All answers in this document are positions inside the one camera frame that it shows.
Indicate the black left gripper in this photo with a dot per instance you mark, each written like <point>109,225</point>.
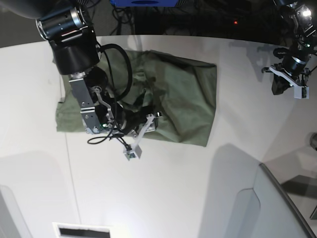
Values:
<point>293,63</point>

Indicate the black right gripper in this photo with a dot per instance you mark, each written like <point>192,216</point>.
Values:
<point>132,119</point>

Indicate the green t-shirt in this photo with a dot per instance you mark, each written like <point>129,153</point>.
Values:
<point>183,90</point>

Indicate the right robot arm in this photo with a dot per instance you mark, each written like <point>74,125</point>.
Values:
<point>67,26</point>

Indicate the blue box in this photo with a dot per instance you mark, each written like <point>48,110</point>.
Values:
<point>144,3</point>

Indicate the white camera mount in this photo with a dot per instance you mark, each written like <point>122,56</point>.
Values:
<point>133,150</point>
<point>298,83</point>

